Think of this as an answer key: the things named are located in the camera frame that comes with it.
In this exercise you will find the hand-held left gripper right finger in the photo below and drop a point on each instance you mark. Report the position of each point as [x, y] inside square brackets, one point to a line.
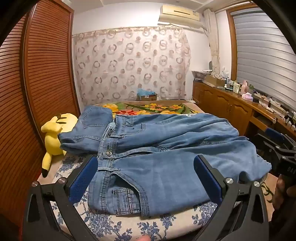
[208, 183]

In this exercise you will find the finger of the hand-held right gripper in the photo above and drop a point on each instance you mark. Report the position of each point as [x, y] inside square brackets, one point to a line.
[263, 144]
[275, 134]

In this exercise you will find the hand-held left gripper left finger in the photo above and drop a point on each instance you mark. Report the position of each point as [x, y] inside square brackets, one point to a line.
[83, 180]

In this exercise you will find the blue denim pants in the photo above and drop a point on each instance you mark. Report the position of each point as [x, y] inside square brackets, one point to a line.
[161, 162]

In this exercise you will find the person's right forearm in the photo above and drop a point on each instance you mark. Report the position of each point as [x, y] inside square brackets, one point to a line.
[281, 220]

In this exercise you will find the person's right hand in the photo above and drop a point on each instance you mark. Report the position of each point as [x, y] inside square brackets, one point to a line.
[279, 190]

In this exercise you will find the pink container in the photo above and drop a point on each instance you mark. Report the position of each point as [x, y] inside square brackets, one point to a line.
[247, 96]

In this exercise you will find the wooden sideboard cabinet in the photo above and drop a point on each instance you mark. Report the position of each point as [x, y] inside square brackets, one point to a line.
[231, 109]

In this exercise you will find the yellow plush toy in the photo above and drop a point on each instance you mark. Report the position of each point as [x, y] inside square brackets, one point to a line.
[52, 141]

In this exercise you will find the cluster of toiletry bottles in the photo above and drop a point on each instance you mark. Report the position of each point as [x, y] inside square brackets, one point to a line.
[235, 88]

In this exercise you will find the flat cardboard box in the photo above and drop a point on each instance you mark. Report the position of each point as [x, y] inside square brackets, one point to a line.
[215, 81]

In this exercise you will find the grey window blind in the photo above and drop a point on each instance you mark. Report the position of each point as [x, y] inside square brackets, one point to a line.
[261, 53]

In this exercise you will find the colourful floral blanket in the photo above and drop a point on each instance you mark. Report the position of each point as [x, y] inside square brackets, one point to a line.
[161, 107]

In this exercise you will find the brown cardboard box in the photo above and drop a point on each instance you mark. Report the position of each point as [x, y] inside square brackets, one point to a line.
[150, 97]

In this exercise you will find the light blue cloth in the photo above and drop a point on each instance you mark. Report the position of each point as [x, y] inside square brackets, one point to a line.
[143, 91]

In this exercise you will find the tied cream curtain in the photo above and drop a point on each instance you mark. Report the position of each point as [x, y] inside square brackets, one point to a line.
[214, 46]

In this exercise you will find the white air conditioner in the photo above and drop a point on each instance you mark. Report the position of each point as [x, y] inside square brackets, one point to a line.
[178, 16]

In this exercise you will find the wooden window frame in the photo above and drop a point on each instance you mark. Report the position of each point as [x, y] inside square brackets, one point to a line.
[231, 46]

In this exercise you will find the circle-patterned wall cloth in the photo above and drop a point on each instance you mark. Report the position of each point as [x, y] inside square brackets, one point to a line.
[129, 64]

